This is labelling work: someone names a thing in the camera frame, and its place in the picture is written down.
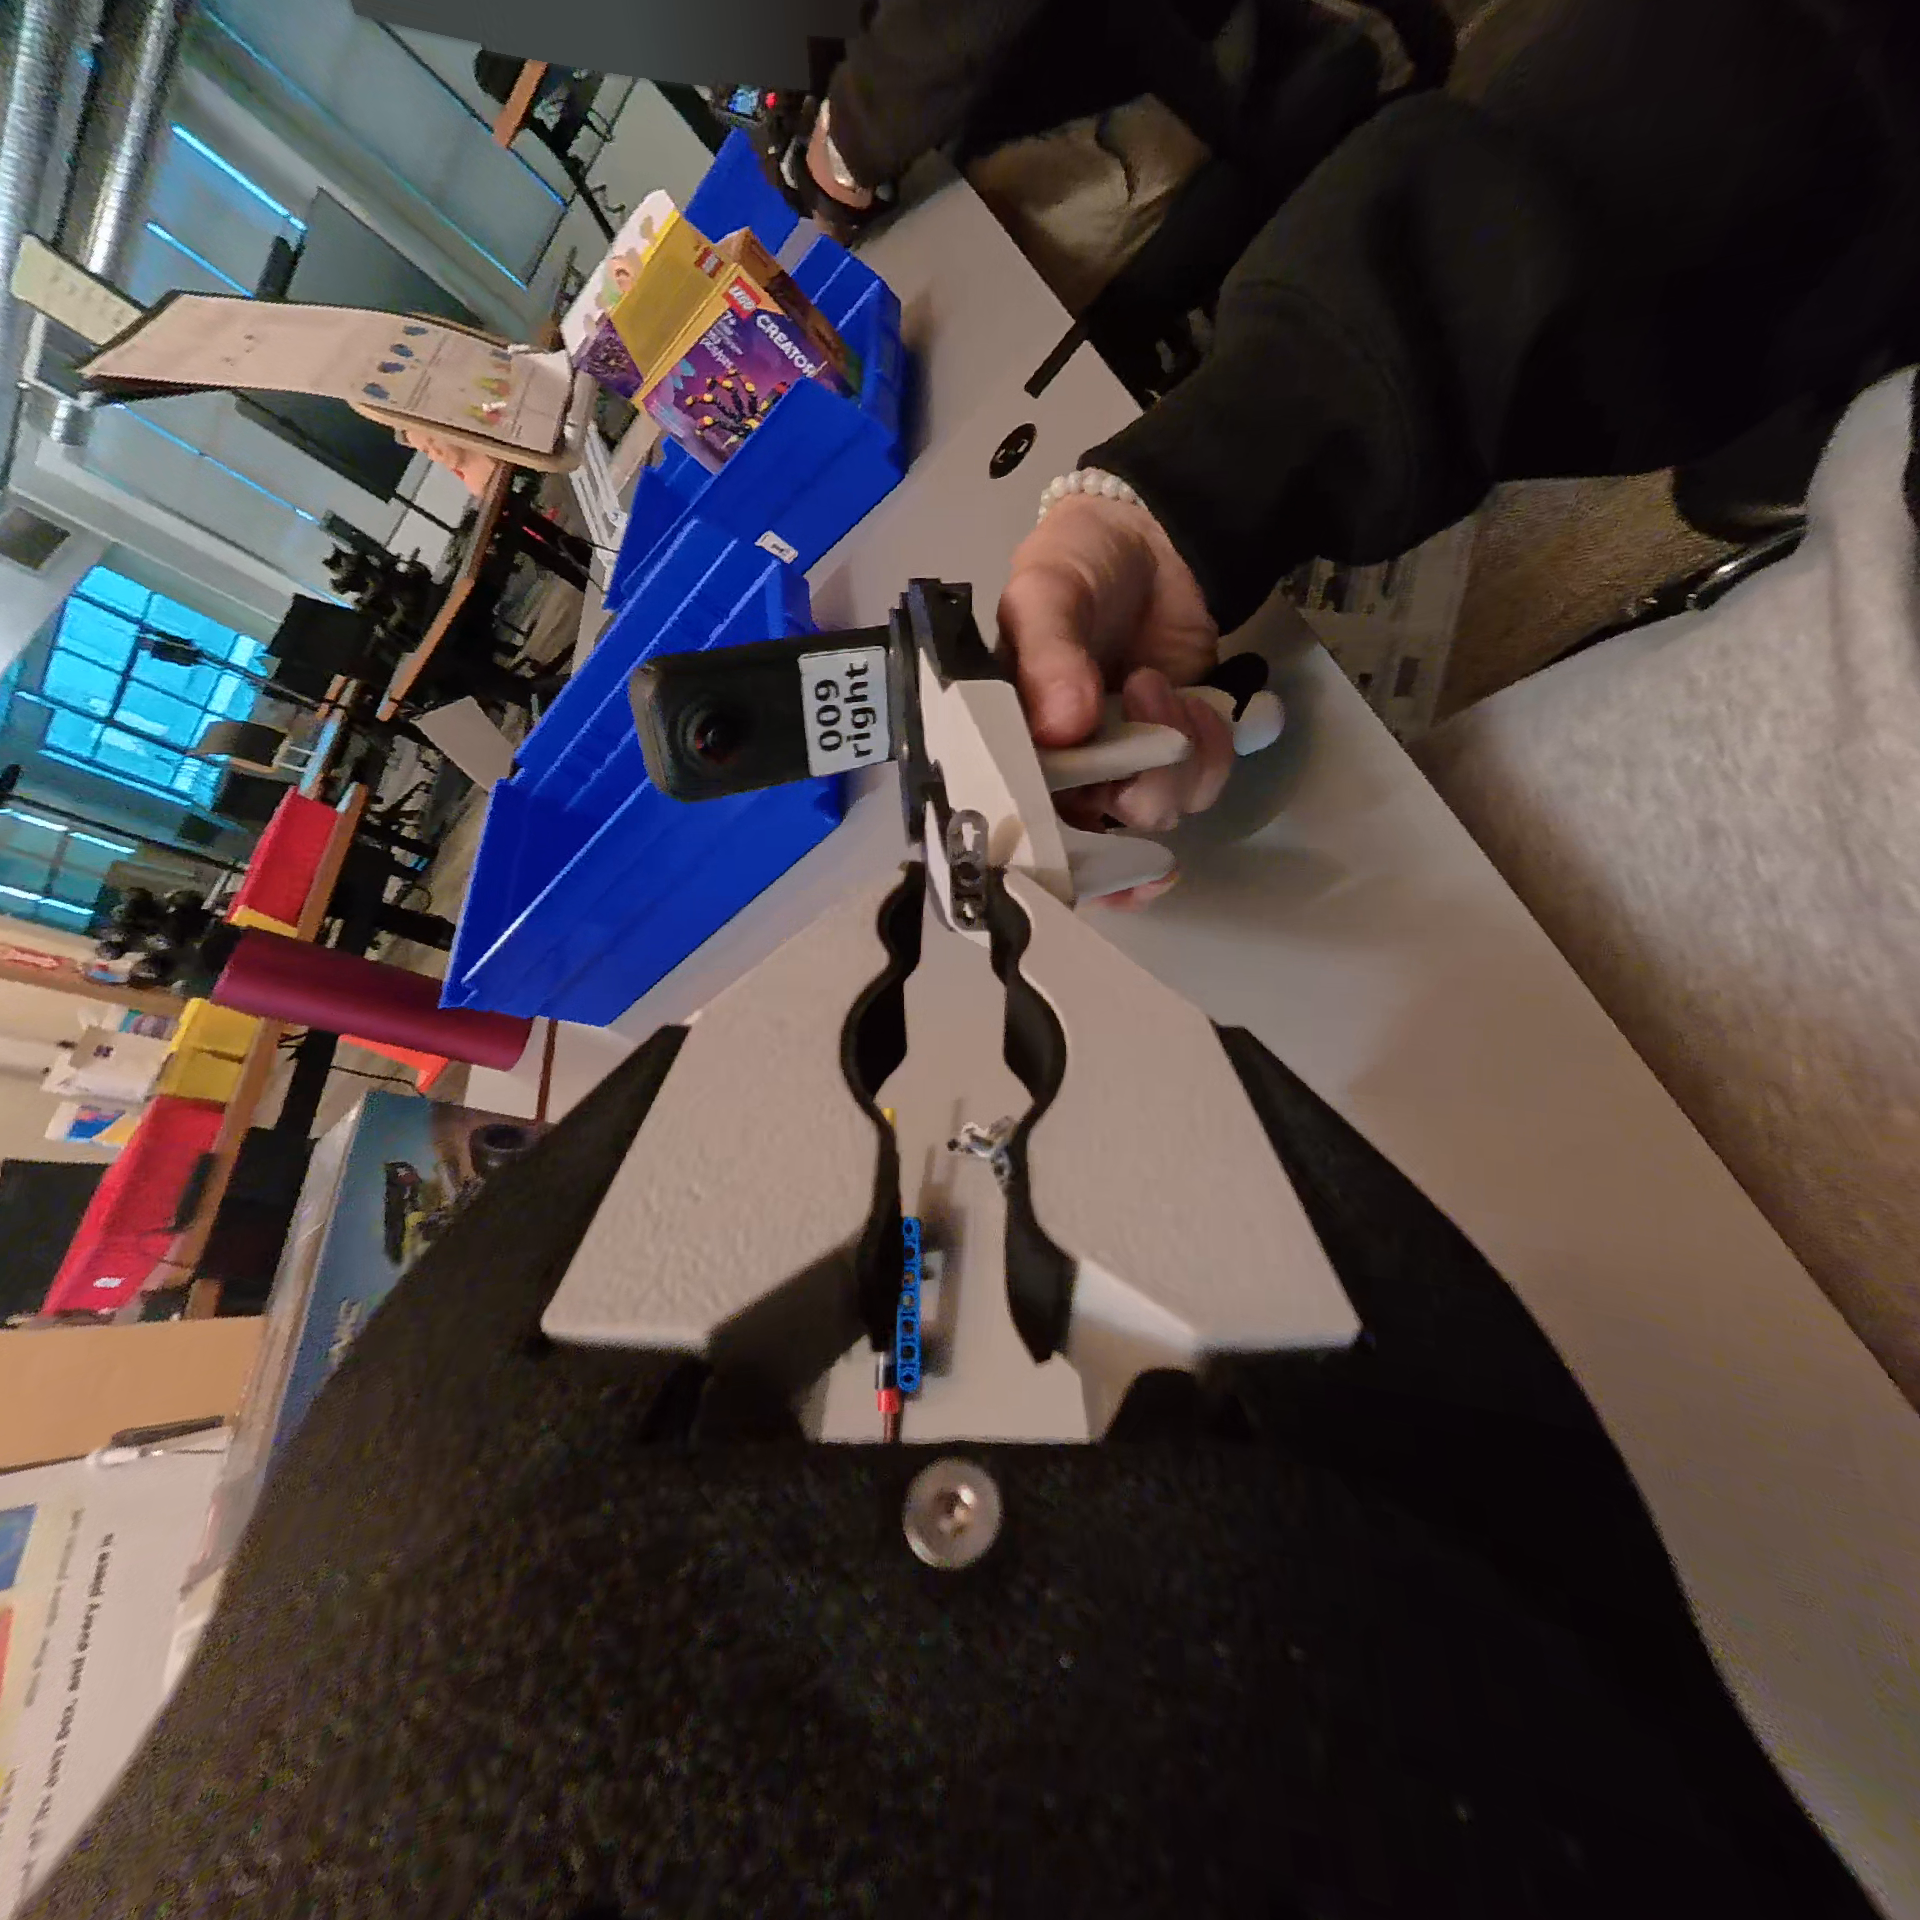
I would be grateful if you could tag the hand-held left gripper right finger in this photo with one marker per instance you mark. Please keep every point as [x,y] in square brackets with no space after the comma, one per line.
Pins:
[1185,1202]

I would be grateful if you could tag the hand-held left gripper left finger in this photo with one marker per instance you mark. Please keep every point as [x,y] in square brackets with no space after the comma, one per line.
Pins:
[720,1186]

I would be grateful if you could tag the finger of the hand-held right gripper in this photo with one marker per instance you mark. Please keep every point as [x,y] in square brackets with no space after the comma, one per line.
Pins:
[983,765]

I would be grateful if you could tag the dark grey lego assembly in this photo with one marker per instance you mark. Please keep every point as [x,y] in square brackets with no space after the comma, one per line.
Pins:
[967,870]

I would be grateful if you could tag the small grey lego connector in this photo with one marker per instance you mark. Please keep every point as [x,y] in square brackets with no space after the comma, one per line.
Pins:
[991,1149]

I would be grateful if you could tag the person's right forearm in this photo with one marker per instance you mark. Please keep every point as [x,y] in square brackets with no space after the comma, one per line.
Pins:
[1425,331]

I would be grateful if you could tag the blue lego beam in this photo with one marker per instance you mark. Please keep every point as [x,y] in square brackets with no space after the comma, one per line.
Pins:
[912,1290]

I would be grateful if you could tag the red lego pin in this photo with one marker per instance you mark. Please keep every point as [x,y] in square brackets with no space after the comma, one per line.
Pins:
[886,1402]

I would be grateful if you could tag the lego car set box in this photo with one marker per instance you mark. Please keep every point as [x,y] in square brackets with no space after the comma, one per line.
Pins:
[375,1202]

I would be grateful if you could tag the purple lego box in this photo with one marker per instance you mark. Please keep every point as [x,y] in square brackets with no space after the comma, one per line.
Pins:
[744,377]

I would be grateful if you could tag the yellow lego box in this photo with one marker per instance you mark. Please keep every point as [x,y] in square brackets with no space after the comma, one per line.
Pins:
[669,284]

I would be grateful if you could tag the person's right hand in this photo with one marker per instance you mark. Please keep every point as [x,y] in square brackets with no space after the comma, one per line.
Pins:
[1103,630]

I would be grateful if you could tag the blue plastic bin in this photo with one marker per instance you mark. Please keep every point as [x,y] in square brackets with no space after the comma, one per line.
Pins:
[744,181]
[645,915]
[796,482]
[675,630]

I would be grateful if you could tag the orange traffic cone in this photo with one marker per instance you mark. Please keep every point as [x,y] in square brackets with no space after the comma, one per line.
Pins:
[389,1062]

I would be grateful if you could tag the maroon rolled mat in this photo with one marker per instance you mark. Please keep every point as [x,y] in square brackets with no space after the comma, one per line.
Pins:
[375,998]

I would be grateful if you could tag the wooden bench table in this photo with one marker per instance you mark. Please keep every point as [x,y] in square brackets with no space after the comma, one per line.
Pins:
[285,1050]

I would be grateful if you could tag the pale pastel box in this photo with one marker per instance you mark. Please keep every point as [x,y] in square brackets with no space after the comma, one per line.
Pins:
[609,277]

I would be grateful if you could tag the red storage bin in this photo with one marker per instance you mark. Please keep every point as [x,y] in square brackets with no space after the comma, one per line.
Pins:
[135,1215]
[293,857]

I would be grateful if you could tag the yellow storage bin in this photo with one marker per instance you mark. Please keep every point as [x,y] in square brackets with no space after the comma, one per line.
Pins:
[211,1050]

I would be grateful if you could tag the printed instruction board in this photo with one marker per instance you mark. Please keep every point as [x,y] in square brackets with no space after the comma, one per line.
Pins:
[331,361]

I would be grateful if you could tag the window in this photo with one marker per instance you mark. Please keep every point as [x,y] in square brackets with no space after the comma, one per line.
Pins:
[135,675]

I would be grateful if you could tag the white cardboard box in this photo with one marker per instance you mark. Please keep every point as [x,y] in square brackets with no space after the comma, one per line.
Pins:
[100,1074]

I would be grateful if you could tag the brown cardboard box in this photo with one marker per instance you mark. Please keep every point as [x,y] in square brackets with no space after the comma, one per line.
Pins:
[105,1389]

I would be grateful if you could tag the grey fleece garment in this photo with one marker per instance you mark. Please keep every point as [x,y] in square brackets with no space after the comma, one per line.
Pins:
[1724,839]

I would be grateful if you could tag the black panel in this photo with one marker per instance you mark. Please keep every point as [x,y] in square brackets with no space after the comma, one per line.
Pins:
[44,1231]

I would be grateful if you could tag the white printed sign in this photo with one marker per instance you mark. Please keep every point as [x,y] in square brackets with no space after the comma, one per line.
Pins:
[91,1652]

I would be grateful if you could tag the silver ventilation duct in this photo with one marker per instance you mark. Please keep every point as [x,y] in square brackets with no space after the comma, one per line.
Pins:
[91,149]

